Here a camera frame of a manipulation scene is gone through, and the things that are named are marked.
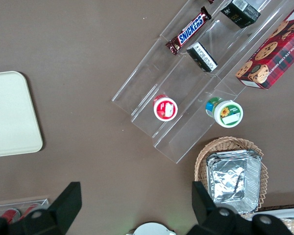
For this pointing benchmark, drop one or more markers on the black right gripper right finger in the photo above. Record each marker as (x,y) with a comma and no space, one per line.
(205,215)

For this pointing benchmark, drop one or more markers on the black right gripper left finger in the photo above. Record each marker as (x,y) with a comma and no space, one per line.
(61,210)

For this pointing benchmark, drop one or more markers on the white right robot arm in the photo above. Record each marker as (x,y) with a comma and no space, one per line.
(150,230)

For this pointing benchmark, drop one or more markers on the silver foil tray stack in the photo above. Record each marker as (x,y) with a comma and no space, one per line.
(230,181)

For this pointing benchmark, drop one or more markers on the light wicker basket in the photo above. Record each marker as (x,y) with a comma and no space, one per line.
(225,144)

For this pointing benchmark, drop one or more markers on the beige plastic tray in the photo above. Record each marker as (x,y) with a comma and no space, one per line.
(12,112)

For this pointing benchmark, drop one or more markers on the clear acrylic bottle rack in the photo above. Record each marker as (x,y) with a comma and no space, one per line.
(42,201)

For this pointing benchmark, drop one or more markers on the white snack bin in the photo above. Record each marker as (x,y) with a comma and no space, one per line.
(267,212)

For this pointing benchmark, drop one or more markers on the green lid sunflower cup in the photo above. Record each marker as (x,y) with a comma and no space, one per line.
(229,113)

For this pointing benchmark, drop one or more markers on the red lid yogurt cup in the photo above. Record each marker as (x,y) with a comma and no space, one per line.
(165,110)

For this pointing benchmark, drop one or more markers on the clear acrylic stepped shelf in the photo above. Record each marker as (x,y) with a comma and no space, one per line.
(176,73)

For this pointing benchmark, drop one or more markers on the small dark green box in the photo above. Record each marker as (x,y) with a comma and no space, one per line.
(240,13)
(202,57)

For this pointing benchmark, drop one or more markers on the red tartan cookie box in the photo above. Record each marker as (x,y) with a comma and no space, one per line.
(274,54)

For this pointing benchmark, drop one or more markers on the Snickers chocolate bar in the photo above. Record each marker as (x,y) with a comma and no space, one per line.
(211,1)
(189,30)

